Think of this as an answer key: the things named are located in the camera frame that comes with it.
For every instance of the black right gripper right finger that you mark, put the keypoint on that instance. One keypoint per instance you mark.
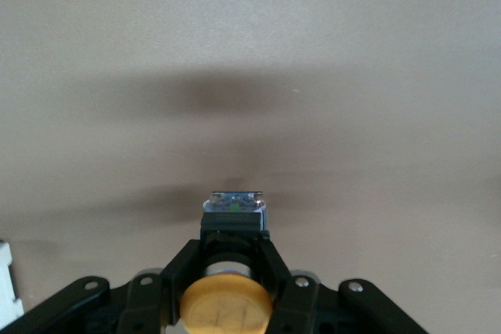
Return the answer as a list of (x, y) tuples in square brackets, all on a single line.
[(276, 271)]

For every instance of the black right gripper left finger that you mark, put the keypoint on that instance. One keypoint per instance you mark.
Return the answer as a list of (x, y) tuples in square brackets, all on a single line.
[(172, 291)]

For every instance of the yellow push button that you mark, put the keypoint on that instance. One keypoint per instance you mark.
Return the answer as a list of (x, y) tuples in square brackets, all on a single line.
[(225, 302)]

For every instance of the white circuit breaker red switch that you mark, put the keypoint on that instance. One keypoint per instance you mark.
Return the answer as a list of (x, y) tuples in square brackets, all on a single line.
[(6, 271)]

